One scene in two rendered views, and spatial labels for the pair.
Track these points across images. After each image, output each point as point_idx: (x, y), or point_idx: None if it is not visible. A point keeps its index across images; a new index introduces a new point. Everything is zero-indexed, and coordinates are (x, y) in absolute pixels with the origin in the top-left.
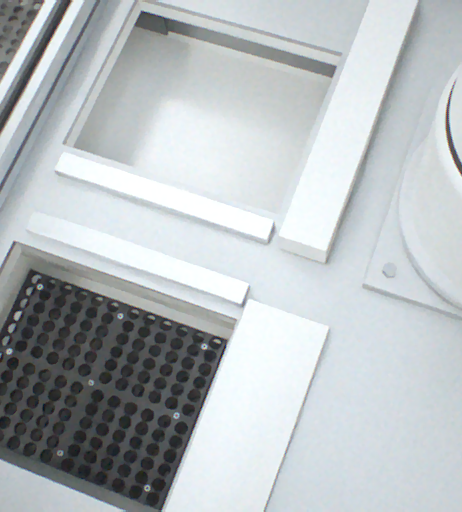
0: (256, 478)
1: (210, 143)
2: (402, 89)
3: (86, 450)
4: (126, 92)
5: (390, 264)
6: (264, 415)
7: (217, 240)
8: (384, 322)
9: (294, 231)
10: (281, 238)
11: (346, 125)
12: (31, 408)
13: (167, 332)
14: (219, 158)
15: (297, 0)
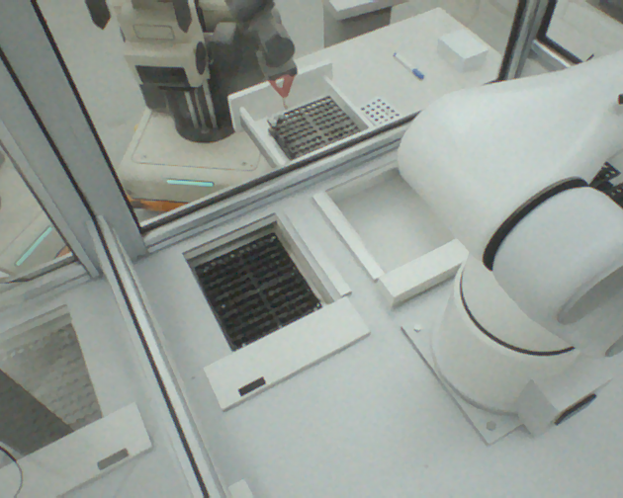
0: (286, 365)
1: (394, 241)
2: None
3: (233, 312)
4: (375, 199)
5: (419, 325)
6: (311, 344)
7: (354, 267)
8: (398, 349)
9: (387, 280)
10: (379, 280)
11: (448, 255)
12: (227, 282)
13: (305, 292)
14: (393, 250)
15: None
